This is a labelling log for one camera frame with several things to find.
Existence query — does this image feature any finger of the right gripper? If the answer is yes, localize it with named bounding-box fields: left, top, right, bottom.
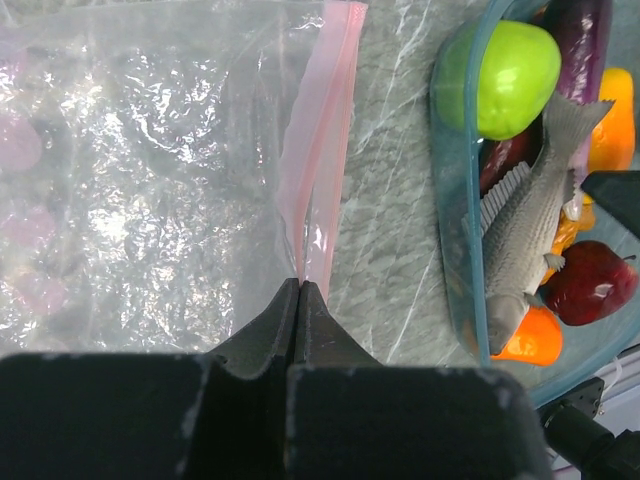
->
left=581, top=170, right=639, bottom=225

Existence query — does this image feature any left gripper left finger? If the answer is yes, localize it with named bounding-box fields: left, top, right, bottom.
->
left=1, top=279, right=299, bottom=479

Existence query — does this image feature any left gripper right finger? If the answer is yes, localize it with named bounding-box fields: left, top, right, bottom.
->
left=284, top=282, right=552, bottom=479

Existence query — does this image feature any grey toy fish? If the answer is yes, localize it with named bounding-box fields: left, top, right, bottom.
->
left=479, top=92, right=615, bottom=355

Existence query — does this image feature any orange tangerine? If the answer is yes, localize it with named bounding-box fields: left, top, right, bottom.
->
left=491, top=307, right=564, bottom=367

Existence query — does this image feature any clear zip top bag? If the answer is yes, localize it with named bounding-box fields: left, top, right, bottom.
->
left=1, top=1, right=367, bottom=355

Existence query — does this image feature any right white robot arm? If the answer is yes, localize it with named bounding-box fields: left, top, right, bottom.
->
left=540, top=171, right=639, bottom=479

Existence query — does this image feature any teal transparent food tray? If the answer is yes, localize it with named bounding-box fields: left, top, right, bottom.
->
left=429, top=1, right=639, bottom=406

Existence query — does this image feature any orange mango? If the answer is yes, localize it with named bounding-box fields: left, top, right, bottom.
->
left=588, top=67, right=636, bottom=173

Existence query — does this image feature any red apple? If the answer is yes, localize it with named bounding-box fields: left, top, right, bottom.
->
left=540, top=240, right=639, bottom=327

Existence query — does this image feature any green apple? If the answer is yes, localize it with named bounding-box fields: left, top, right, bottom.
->
left=434, top=19, right=563, bottom=141

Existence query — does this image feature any purple eggplant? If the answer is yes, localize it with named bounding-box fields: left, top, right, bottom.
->
left=542, top=0, right=613, bottom=104

